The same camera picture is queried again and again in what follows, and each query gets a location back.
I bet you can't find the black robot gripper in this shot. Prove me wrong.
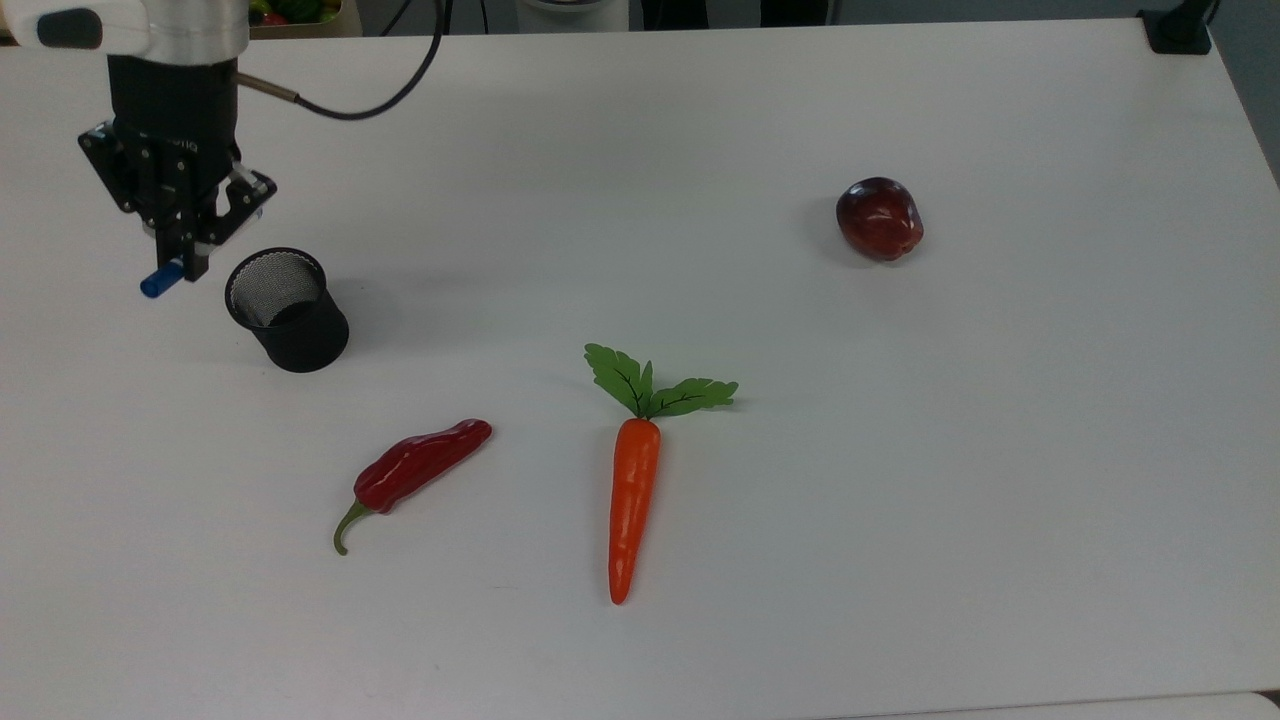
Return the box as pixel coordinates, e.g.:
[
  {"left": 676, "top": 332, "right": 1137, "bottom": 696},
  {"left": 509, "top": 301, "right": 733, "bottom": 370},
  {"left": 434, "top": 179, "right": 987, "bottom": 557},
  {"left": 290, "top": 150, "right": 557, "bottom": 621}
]
[{"left": 78, "top": 55, "right": 278, "bottom": 283}]

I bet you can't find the white marker with blue cap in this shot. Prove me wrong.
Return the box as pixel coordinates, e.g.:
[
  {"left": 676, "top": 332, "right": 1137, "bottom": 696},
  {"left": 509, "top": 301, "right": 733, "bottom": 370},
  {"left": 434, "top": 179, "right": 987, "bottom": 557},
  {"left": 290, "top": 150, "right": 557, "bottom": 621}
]
[{"left": 139, "top": 178, "right": 267, "bottom": 300}]

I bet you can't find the black mesh pen cup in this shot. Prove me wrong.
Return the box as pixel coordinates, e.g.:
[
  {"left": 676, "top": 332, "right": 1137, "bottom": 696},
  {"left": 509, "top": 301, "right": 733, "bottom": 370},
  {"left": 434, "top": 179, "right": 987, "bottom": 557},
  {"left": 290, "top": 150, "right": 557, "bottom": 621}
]
[{"left": 224, "top": 247, "right": 351, "bottom": 374}]

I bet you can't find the cardboard box with vegetables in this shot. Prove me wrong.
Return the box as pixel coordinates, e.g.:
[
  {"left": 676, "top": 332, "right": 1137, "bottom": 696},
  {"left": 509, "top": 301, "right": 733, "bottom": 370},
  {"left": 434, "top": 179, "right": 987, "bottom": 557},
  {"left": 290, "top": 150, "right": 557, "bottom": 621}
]
[{"left": 248, "top": 0, "right": 363, "bottom": 39}]

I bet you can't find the red chili pepper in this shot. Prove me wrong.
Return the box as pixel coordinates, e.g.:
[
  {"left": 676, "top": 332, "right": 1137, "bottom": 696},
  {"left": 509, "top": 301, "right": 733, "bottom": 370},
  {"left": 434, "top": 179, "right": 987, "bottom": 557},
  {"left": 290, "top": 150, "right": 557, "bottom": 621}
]
[{"left": 333, "top": 418, "right": 494, "bottom": 557}]

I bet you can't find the orange carrot with green leaves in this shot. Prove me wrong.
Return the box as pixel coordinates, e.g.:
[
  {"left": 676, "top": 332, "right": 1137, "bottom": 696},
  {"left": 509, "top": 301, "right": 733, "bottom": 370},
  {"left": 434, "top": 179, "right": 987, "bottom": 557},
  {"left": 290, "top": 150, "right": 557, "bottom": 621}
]
[{"left": 584, "top": 343, "right": 740, "bottom": 607}]

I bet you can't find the dark red apple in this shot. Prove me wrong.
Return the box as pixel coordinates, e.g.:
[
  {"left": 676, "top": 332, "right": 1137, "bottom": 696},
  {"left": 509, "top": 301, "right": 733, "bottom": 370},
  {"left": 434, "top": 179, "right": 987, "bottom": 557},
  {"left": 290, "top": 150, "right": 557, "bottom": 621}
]
[{"left": 836, "top": 177, "right": 925, "bottom": 263}]

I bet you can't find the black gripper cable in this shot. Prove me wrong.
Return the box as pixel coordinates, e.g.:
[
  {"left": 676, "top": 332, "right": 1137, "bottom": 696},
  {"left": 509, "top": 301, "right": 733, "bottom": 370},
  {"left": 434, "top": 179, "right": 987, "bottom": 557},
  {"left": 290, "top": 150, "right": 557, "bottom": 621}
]
[{"left": 238, "top": 0, "right": 447, "bottom": 122}]

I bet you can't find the black camera clamp stand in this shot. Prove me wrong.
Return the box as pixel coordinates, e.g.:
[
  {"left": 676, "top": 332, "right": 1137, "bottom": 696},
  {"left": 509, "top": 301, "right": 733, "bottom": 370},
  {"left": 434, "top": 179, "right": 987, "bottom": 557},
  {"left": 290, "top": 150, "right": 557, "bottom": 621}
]
[{"left": 1138, "top": 0, "right": 1217, "bottom": 56}]

